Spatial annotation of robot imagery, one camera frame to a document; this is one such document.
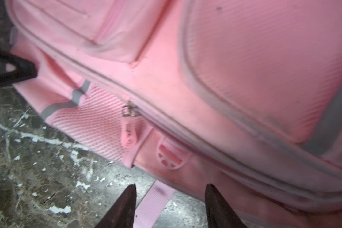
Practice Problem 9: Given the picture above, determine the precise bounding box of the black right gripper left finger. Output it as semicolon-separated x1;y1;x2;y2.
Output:
95;184;137;228

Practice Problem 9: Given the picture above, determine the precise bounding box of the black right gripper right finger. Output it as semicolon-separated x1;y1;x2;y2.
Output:
205;184;247;228

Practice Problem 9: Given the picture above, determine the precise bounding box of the pink student backpack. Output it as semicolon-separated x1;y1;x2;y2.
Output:
5;1;342;228

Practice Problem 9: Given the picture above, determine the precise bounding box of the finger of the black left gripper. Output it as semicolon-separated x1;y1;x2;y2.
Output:
0;50;38;88

